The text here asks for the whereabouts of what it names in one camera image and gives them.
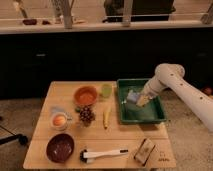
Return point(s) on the light wooden table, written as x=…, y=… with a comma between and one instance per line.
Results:
x=95, y=137

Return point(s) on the orange bowl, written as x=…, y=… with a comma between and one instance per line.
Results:
x=86, y=95

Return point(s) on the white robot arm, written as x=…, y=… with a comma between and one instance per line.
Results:
x=171, y=76

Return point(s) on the small red bowl on counter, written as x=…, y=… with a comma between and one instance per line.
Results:
x=29, y=21

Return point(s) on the blue sponge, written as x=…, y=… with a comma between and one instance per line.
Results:
x=133, y=96

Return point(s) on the glass cup with orange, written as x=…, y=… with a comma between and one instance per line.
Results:
x=59, y=121

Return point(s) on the yellow banana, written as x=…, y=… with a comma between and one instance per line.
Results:
x=106, y=115

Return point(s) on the bunch of purple grapes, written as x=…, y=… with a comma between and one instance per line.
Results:
x=86, y=115

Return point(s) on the green cup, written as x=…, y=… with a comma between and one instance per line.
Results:
x=106, y=90

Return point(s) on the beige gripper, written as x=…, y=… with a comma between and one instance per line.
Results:
x=143, y=100

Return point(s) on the dark red bowl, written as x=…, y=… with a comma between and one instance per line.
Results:
x=60, y=148

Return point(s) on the green plastic tray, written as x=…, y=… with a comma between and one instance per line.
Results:
x=130, y=113

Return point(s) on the black chair base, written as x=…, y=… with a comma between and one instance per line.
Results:
x=22, y=139

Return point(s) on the brown card box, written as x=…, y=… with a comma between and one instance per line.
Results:
x=144, y=151

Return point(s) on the white-handled dish brush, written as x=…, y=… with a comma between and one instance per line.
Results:
x=86, y=156

